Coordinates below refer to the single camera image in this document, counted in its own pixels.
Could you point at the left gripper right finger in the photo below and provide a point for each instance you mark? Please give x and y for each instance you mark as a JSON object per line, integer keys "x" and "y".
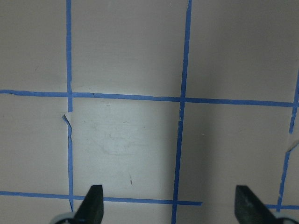
{"x": 250, "y": 210}

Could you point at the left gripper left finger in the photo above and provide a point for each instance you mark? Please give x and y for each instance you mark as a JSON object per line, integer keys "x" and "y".
{"x": 89, "y": 212}

